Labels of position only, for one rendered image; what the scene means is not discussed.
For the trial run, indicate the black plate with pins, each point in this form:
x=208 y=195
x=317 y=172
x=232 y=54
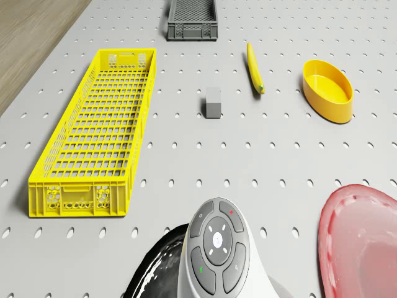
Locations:
x=158 y=267

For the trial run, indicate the yellow basket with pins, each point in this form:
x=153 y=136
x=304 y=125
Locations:
x=77 y=203

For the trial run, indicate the red plate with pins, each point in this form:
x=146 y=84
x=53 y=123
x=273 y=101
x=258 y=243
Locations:
x=359 y=248

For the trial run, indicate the grey cube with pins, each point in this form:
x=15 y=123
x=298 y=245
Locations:
x=213 y=107

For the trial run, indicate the banana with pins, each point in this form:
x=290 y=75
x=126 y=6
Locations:
x=254 y=69

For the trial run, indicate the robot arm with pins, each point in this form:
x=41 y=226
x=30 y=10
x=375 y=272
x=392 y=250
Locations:
x=217 y=239

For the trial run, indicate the yellow bowl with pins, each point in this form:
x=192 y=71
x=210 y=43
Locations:
x=328 y=105

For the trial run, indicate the dark grey basket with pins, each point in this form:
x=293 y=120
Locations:
x=192 y=31

